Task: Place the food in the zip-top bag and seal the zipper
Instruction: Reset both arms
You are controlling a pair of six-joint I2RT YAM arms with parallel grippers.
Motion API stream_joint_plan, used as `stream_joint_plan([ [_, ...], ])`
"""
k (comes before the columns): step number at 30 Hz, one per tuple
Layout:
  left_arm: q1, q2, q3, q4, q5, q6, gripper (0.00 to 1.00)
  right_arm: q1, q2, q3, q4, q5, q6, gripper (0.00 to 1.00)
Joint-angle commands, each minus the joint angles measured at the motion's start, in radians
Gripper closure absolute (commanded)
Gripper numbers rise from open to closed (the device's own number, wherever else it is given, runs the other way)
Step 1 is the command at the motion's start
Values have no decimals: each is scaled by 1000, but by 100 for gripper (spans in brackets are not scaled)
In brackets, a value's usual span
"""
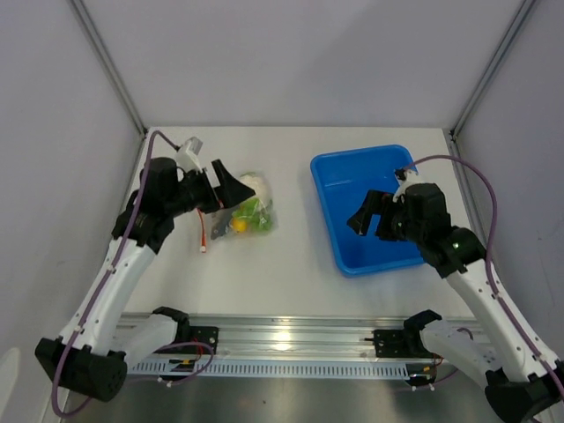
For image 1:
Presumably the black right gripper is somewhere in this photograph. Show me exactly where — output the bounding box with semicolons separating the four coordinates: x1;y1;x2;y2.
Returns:
346;189;426;246

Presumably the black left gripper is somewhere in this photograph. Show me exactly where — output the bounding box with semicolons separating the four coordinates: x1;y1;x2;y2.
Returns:
165;160;255;218

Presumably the white green cabbage toy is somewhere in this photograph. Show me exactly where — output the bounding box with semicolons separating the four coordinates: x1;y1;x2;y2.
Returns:
239;172;271;206

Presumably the yellow orange pepper toy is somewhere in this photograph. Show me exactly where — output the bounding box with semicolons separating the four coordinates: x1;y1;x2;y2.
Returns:
231;218;249;234

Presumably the green grapes toy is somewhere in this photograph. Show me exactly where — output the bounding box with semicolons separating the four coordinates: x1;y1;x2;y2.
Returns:
232;197;274;234

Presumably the clear zip bag orange zipper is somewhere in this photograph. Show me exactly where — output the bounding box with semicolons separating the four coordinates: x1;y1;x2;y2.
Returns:
197;169;277;255

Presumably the grey fish toy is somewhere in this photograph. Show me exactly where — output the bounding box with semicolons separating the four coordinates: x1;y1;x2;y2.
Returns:
211;216;232;241

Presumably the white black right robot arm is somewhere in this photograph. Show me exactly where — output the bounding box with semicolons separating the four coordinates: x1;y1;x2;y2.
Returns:
347;182;563;422

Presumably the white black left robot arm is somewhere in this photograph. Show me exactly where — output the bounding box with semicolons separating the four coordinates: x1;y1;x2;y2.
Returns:
34;158;255;402

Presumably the blue plastic bin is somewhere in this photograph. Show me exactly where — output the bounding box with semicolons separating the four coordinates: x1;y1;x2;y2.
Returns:
310;145;423;278

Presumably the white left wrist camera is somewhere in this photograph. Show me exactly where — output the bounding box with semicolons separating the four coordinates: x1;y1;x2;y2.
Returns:
174;137;203;173

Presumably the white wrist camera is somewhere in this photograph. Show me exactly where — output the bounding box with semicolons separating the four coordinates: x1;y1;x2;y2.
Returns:
174;137;203;173
393;168;424;203

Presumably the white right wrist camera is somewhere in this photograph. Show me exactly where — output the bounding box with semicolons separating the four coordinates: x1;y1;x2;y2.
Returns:
393;168;424;203

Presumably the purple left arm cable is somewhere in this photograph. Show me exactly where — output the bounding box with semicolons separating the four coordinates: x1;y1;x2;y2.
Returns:
51;130;216;418

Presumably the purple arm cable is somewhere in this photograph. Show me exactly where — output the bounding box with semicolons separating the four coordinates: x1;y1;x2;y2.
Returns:
398;154;564;397
51;130;216;418

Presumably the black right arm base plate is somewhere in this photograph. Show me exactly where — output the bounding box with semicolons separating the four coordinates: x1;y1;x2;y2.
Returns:
367;329;434;359

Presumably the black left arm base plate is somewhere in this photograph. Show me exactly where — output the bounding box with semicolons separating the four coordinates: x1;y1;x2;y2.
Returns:
180;326;219;355

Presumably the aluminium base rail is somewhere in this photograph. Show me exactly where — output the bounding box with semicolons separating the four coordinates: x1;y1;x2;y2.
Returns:
189;314;404;363

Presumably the white slotted cable duct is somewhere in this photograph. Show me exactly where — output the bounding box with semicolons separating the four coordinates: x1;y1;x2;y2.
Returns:
129;358;409;381

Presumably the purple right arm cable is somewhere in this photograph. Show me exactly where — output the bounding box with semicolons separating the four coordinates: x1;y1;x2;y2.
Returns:
398;154;564;397

